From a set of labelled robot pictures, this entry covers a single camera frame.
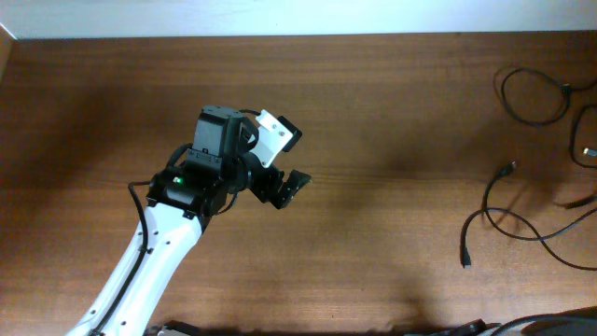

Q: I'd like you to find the black silver-plug USB cable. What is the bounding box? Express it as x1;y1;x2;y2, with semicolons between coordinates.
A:
459;161;597;272

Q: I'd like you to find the thin black micro-USB cable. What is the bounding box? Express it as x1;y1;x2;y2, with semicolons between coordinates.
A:
493;66;597;127

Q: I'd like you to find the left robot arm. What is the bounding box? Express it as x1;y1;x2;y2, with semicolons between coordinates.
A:
69;105;312;335

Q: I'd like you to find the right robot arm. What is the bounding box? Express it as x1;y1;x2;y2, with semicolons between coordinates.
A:
391;306;596;336

